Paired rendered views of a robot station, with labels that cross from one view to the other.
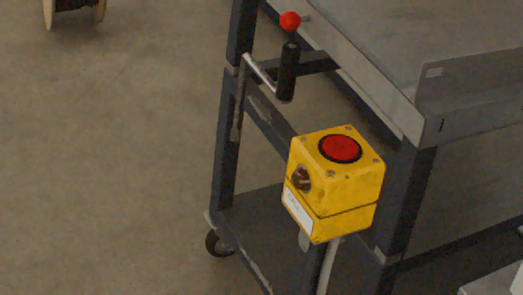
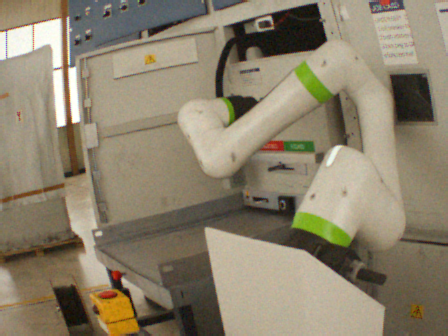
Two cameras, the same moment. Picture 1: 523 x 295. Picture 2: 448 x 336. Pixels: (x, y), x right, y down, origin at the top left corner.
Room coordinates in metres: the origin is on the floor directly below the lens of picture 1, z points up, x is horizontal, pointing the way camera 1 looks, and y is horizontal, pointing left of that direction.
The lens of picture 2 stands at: (-0.26, -0.41, 1.29)
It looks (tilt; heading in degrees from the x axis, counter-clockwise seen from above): 8 degrees down; 3
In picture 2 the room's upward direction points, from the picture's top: 9 degrees counter-clockwise
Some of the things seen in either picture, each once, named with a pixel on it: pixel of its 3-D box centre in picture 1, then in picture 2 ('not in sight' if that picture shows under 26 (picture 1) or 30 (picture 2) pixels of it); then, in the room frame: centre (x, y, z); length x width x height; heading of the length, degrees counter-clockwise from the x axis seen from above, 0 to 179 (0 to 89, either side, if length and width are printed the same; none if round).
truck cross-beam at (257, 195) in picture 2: not in sight; (293, 201); (1.55, -0.53, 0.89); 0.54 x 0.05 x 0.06; 35
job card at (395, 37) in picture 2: not in sight; (393, 31); (1.06, -0.88, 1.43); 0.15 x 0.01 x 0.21; 35
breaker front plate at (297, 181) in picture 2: not in sight; (280, 127); (1.54, -0.51, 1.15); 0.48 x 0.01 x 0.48; 35
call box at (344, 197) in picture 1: (332, 182); (113, 313); (0.76, -0.05, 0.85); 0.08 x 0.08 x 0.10; 35
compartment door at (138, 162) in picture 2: not in sight; (153, 124); (1.82, -0.06, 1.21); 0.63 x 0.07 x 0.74; 99
